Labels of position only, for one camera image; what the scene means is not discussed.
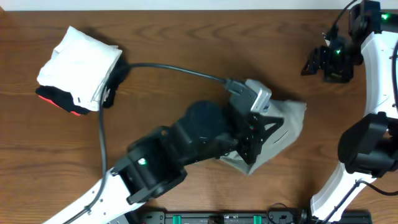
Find khaki grey shorts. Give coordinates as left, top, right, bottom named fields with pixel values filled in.
left=220, top=100, right=307, bottom=175

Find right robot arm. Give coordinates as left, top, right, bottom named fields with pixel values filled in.
left=295, top=1, right=397, bottom=223

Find white folded garment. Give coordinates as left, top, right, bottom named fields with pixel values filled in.
left=37, top=26, right=123, bottom=111

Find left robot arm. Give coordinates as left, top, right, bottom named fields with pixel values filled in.
left=48, top=101, right=284, bottom=223

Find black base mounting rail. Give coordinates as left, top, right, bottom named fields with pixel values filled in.
left=136, top=210, right=373, bottom=224

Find black folded garment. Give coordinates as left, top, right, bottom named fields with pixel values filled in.
left=35, top=56, right=128, bottom=115

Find red folded garment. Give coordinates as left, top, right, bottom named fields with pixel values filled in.
left=38, top=95, right=81, bottom=116

